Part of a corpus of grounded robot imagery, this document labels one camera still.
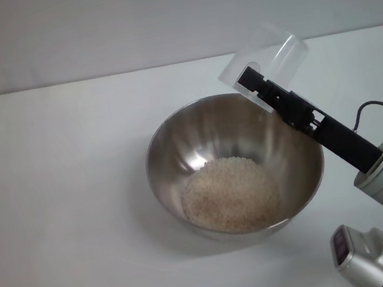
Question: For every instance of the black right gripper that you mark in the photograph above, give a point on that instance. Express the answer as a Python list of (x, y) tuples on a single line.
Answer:
[(348, 144)]

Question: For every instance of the clear plastic measuring cup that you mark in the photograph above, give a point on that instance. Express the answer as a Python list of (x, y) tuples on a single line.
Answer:
[(271, 50)]

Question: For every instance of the stainless steel mixing bowl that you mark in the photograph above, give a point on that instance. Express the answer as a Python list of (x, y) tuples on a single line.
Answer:
[(184, 144)]

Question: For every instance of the white rice grains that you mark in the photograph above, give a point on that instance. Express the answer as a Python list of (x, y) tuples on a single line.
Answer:
[(231, 199)]

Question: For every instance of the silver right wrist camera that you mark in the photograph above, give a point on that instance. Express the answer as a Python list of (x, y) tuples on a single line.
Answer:
[(360, 262)]

